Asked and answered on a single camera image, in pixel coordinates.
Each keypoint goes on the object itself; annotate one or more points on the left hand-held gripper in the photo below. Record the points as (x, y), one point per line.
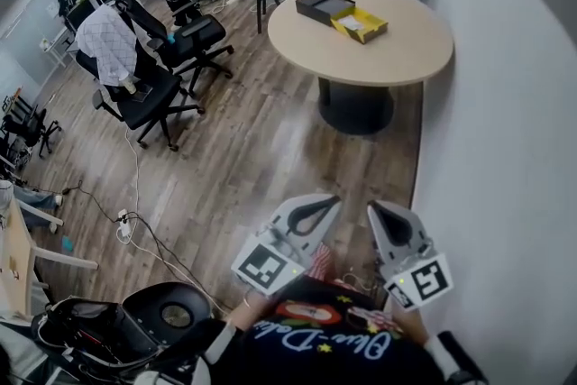
(261, 268)

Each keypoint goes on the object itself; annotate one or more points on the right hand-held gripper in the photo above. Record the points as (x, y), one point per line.
(428, 279)

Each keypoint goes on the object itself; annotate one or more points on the yellow box tray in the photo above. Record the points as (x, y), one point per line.
(369, 36)

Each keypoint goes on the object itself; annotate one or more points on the white tissue paper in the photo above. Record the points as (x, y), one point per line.
(354, 23)

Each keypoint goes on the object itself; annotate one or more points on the black box sleeve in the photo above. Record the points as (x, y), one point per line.
(311, 4)

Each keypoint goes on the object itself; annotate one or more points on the person's right forearm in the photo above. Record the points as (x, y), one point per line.
(412, 324)

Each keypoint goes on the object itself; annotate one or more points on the person's left forearm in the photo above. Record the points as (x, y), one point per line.
(245, 315)

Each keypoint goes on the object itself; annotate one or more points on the person in dark printed shirt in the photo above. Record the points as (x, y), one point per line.
(315, 356)

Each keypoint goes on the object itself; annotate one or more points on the black backpack rig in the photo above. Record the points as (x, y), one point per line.
(149, 311)

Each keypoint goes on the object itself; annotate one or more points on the white power strip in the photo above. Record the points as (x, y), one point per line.
(232, 0)
(124, 230)

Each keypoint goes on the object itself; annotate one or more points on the round beige table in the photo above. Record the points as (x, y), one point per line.
(405, 54)

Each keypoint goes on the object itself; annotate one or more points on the black office chair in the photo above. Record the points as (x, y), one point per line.
(198, 31)
(149, 103)

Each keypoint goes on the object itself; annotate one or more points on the black flat card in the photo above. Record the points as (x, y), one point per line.
(144, 94)

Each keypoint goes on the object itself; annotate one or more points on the blue cloth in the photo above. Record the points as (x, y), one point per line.
(171, 39)

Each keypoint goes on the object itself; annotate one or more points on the teal floor item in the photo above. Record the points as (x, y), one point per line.
(68, 244)

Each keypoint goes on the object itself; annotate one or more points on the white checked garment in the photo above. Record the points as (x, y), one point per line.
(108, 45)

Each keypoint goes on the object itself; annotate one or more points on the black swivel chair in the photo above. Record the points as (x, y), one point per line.
(27, 126)

